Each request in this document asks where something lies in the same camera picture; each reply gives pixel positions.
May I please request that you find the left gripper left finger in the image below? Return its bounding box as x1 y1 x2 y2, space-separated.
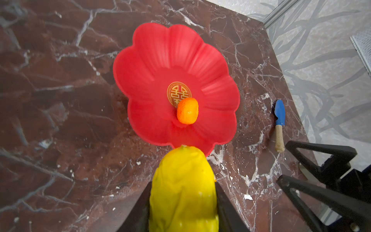
117 182 152 232

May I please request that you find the small fake orange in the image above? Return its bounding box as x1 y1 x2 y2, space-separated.
177 98 199 125

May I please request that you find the blue trowel wooden handle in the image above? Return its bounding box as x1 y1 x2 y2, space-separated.
274 100 286 153

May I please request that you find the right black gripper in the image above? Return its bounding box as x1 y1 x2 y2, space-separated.
276 140 371 232

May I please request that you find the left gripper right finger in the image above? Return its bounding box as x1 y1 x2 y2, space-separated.
215 182 250 232

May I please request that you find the white wire mesh basket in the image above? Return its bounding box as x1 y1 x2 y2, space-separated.
350 28 371 76

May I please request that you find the red flower-shaped fruit bowl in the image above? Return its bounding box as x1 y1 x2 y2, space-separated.
113 23 240 155

